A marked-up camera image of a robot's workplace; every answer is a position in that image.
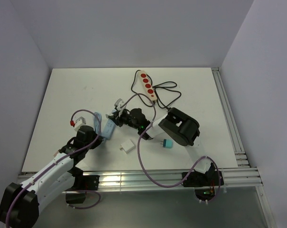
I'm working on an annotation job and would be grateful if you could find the aluminium front rail frame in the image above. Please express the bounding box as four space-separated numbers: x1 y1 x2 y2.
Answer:
3 166 277 228

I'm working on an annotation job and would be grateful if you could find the aluminium right rail frame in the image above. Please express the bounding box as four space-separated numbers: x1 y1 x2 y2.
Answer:
211 67 250 168

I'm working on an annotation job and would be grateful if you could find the light blue power strip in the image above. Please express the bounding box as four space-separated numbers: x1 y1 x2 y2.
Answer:
102 119 116 140

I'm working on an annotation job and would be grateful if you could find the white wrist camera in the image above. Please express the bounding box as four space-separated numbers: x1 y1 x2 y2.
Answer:
70 116 86 132
114 98 126 116

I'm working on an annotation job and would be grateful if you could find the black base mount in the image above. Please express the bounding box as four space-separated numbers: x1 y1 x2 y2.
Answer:
182 171 224 202
65 175 102 209

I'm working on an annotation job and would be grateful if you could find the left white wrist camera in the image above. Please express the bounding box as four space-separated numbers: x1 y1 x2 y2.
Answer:
70 116 86 132

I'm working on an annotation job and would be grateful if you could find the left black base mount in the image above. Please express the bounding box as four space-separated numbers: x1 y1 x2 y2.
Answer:
65 175 102 209

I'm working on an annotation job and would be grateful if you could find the black power cord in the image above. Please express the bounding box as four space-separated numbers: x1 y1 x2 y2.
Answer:
130 69 183 111

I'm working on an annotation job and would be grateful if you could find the aluminium rail frame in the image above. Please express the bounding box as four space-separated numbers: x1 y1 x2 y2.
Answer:
211 67 250 168
3 166 277 228

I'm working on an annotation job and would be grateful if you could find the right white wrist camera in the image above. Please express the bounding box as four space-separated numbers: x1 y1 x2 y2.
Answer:
114 98 126 116

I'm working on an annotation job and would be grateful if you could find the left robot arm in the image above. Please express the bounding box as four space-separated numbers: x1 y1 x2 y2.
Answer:
0 125 103 228

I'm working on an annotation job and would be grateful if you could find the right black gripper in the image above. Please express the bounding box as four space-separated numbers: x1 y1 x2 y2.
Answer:
111 110 141 131

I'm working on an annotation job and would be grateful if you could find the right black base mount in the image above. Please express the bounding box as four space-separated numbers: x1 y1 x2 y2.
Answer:
182 171 224 202

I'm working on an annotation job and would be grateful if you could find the beige red power strip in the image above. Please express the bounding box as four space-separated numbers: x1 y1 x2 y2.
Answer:
138 70 157 102

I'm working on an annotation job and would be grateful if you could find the teal plug adapter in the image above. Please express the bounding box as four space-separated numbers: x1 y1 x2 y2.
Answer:
160 139 173 149

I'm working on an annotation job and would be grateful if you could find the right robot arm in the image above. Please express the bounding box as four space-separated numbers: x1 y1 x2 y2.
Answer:
107 108 224 189

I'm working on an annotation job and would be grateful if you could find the white square charger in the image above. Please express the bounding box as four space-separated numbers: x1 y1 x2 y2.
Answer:
120 139 135 153

